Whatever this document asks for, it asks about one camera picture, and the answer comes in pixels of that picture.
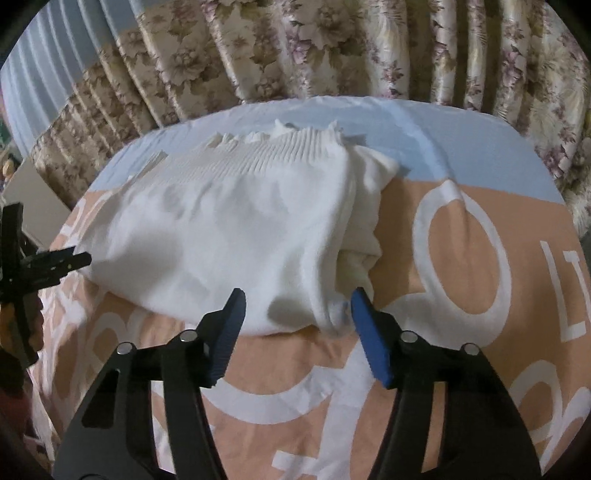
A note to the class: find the orange printed blanket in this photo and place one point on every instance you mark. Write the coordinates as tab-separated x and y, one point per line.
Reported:
300	369

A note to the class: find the blue and floral curtain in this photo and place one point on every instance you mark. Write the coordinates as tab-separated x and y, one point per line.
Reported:
323	37

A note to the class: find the light blue bed sheet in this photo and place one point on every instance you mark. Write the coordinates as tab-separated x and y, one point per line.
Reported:
438	138

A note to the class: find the white knit sweater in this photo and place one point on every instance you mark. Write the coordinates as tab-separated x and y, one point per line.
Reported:
231	221

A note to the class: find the beige cabinet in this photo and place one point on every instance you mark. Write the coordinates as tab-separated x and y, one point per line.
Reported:
41	203

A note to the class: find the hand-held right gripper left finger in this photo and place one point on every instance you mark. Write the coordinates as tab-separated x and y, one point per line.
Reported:
228	337

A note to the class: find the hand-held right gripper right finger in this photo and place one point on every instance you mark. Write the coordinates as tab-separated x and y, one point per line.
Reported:
371	337

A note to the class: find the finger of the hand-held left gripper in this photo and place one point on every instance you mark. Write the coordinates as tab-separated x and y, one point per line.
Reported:
55	266
13	235

